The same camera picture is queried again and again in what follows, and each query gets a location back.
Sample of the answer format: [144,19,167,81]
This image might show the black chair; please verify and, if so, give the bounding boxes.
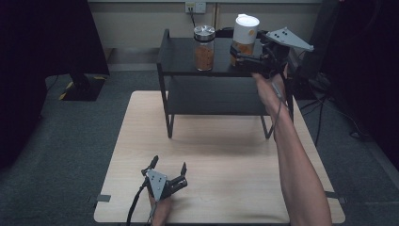
[215,26,235,39]

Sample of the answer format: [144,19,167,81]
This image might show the jar with white lid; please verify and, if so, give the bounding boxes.
[231,13,261,67]

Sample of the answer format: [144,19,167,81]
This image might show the person's left hand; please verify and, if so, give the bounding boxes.
[149,194,173,226]

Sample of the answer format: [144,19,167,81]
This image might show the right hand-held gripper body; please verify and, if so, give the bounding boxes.
[249,26,315,80]

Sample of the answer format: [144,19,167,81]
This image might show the person's right hand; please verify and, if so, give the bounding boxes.
[251,63,289,109]

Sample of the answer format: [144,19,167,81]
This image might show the black floor cables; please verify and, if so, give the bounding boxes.
[298,73,373,149]

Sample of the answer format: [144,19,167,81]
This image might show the cable of right gripper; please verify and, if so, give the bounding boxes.
[270,79,288,136]

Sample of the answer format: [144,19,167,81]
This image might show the black two-tier shelf rack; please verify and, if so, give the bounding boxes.
[156,28,301,140]

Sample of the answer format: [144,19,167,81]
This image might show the black stand base with striped tape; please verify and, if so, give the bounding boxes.
[57,73,107,103]

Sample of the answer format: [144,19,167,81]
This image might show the black curtain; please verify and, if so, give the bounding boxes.
[0,0,110,171]
[323,0,399,172]

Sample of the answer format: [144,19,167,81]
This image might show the white wall socket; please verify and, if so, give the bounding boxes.
[184,1,208,15]

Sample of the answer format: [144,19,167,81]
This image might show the glass jar with silver lid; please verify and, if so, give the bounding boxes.
[193,24,216,73]

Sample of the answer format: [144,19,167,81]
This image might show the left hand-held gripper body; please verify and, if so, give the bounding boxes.
[144,169,189,202]

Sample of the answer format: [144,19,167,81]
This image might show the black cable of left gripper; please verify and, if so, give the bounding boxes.
[125,180,149,226]

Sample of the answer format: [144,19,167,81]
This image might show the dark upright panel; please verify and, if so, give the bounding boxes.
[297,0,342,80]

